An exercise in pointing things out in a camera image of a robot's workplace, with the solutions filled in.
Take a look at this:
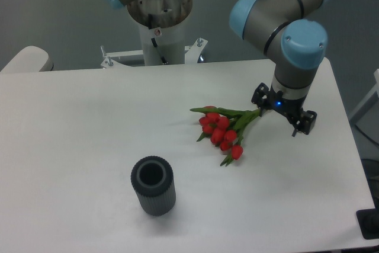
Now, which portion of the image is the black box at table edge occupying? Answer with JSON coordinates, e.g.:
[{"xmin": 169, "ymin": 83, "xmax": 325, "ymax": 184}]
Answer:
[{"xmin": 356, "ymin": 209, "xmax": 378, "ymax": 240}]

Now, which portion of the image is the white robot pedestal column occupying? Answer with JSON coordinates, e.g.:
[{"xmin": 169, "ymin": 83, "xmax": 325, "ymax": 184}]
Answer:
[{"xmin": 127, "ymin": 0, "xmax": 193, "ymax": 66}]

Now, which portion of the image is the red tulip bouquet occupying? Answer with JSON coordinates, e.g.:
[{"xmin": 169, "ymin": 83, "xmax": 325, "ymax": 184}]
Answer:
[{"xmin": 190, "ymin": 106, "xmax": 260, "ymax": 166}]

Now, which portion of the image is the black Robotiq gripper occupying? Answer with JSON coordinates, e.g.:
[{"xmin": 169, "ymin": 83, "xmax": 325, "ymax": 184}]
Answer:
[{"xmin": 251, "ymin": 82, "xmax": 317, "ymax": 137}]

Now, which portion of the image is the dark grey ribbed vase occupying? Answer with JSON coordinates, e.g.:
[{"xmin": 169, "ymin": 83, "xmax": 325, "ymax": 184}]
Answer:
[{"xmin": 130, "ymin": 156, "xmax": 176, "ymax": 216}]

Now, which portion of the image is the white pedestal base frame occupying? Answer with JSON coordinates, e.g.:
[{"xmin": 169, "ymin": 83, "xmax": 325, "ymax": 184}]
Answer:
[{"xmin": 100, "ymin": 37, "xmax": 208, "ymax": 69}]

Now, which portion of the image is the white furniture at right edge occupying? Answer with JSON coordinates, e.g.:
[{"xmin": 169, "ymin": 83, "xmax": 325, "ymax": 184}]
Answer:
[{"xmin": 348, "ymin": 69, "xmax": 378, "ymax": 146}]

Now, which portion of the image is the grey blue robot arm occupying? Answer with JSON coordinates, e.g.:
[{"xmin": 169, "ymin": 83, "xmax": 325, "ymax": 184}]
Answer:
[{"xmin": 107, "ymin": 0, "xmax": 328, "ymax": 134}]

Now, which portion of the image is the beige chair back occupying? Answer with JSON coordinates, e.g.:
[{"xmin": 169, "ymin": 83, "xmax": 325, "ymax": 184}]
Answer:
[{"xmin": 1, "ymin": 46, "xmax": 54, "ymax": 74}]

